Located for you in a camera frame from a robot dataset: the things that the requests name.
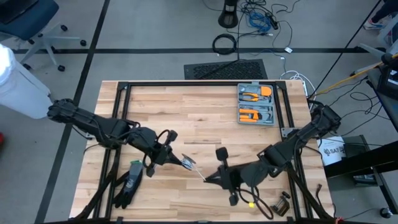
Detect black cylindrical stand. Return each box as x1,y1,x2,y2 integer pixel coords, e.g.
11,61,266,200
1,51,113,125
217,0,239,29

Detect coiled black cable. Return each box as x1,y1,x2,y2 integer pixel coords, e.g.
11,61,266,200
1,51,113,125
211,32,239,57

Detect dark grey box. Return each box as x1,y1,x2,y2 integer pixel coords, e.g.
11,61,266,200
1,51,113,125
341,134,374,159

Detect yellow cable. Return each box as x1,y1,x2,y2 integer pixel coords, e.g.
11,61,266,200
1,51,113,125
310,52,398,98

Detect orange-handled pliers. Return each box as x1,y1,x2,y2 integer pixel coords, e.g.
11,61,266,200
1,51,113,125
241,91,261,103

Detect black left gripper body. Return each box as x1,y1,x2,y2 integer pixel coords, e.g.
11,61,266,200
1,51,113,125
145,129,180,178

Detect grey metal mounting plate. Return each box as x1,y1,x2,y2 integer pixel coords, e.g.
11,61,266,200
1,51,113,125
280,126,295,138

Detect blue office chair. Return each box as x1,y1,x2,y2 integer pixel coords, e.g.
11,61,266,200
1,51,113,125
0,0,88,73

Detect black C-clamp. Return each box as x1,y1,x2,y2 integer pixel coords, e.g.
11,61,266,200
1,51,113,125
269,190,292,217

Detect blue cable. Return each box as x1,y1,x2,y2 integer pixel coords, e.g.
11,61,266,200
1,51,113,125
248,11,272,33

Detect white cord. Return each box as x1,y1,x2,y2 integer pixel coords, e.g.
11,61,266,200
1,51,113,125
182,155,208,182

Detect black floor mat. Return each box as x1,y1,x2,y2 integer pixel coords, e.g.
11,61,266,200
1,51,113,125
183,58,269,81

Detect black operator station frame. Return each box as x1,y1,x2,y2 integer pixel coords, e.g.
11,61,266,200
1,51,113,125
323,52,398,218

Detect white cable bundle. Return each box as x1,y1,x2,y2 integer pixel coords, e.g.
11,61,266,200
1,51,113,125
279,70,313,98

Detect white cylindrical container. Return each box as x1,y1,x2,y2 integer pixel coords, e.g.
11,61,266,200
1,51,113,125
0,43,55,120

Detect black glove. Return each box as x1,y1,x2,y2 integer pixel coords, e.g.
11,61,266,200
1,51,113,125
113,160,144,210

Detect grey office chair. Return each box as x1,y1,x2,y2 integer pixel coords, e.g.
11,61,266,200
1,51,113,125
350,18,398,77

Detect black power strip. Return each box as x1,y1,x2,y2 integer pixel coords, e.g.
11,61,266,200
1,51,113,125
266,12,280,31

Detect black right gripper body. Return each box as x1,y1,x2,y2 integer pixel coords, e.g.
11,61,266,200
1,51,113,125
215,146,247,207

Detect white printed paper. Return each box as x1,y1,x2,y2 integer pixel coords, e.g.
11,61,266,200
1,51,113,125
317,136,346,167

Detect person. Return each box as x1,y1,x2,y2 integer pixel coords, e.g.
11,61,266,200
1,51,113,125
363,0,398,30

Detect grey plastic tool case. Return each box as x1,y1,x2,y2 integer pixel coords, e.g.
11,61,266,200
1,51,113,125
236,82,277,126

